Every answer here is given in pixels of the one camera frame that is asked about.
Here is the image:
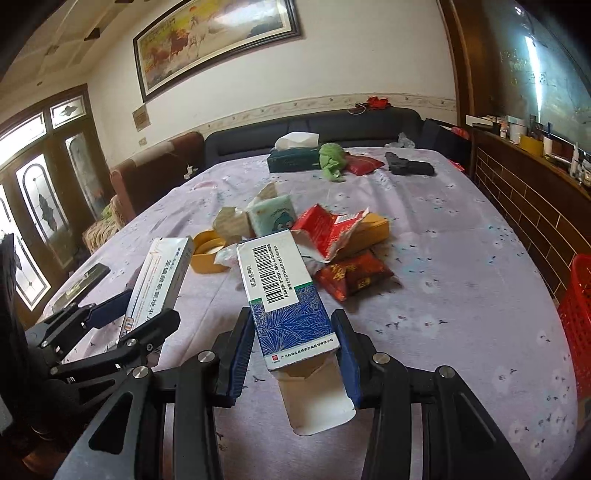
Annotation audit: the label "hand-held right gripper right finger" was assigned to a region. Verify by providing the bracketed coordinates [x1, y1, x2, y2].
[331, 308, 532, 480]

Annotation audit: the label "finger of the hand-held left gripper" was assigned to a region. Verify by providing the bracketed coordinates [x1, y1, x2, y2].
[25, 289, 134, 349]
[48, 308, 181, 386]

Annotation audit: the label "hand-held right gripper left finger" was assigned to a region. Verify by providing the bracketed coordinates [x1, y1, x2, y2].
[53, 308, 257, 480]

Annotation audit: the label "blue and white medicine box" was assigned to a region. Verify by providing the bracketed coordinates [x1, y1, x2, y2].
[236, 229, 356, 436]

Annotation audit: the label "red snack packet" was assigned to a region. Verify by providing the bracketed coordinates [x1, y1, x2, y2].
[315, 250, 396, 302]

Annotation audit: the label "black phone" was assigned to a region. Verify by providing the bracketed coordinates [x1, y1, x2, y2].
[50, 263, 111, 311]

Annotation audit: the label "yellow round container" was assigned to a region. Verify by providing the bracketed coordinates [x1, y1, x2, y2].
[191, 230, 228, 274]

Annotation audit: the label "wicker chair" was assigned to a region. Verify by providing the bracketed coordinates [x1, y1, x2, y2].
[82, 194, 126, 253]

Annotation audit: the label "crumpled white wrapper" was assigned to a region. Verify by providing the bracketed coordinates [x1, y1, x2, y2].
[214, 244, 242, 271]

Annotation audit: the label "purple floral tablecloth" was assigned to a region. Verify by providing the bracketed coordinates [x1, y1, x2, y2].
[44, 146, 581, 480]

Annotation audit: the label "orange cardboard box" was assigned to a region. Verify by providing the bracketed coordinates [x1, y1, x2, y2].
[342, 213, 390, 254]

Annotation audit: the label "torn red paper box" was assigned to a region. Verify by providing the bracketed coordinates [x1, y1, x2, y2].
[290, 204, 371, 262]

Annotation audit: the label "brown armchair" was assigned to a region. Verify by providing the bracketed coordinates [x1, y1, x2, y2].
[109, 131, 206, 219]

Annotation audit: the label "wooden glass door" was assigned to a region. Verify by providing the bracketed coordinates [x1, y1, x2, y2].
[0, 83, 114, 315]

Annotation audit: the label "teal cartoon tissue pack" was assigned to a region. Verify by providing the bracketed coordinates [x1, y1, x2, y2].
[246, 193, 297, 239]

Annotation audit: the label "red flat packet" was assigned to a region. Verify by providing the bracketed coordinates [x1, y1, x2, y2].
[344, 154, 385, 176]

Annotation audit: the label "dark green tissue box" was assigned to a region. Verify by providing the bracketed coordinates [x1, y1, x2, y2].
[266, 131, 322, 174]

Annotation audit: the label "green cloth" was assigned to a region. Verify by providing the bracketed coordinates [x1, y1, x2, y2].
[319, 143, 350, 184]

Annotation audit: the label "black toy gun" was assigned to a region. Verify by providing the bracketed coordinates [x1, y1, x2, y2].
[384, 151, 437, 177]

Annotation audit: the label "dark leather sofa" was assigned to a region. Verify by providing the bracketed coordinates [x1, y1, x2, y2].
[204, 106, 424, 169]

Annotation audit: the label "red plastic basket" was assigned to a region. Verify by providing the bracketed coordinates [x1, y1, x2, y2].
[556, 253, 591, 394]

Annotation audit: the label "wooden brick-pattern cabinet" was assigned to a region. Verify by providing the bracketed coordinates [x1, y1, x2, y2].
[470, 126, 591, 303]

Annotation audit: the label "framed horse painting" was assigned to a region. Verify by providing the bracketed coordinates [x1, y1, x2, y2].
[132, 0, 304, 103]

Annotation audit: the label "assorted counter bottles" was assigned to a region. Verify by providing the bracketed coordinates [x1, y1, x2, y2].
[465, 113, 591, 186]

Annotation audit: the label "etched glass partition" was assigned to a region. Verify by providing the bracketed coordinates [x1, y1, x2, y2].
[480, 0, 591, 153]

